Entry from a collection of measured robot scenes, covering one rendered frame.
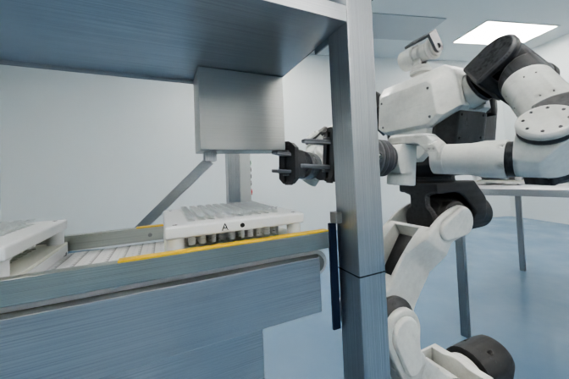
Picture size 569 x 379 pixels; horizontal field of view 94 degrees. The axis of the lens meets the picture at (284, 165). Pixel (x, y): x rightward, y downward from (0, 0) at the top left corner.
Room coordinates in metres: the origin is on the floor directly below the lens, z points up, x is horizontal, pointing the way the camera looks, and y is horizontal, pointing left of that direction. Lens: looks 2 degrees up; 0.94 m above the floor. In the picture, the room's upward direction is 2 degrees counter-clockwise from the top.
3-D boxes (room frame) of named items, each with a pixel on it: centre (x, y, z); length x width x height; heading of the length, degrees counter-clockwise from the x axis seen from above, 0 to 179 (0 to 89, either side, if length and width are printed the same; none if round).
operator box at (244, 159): (1.45, 0.24, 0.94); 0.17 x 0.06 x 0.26; 25
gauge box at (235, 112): (0.70, 0.12, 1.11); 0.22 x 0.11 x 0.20; 115
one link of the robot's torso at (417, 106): (0.84, -0.49, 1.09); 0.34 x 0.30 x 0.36; 25
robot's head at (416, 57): (0.82, -0.43, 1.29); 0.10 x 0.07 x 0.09; 25
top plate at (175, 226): (0.57, 0.13, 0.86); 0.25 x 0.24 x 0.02; 25
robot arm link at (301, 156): (0.81, -0.04, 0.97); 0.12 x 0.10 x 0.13; 147
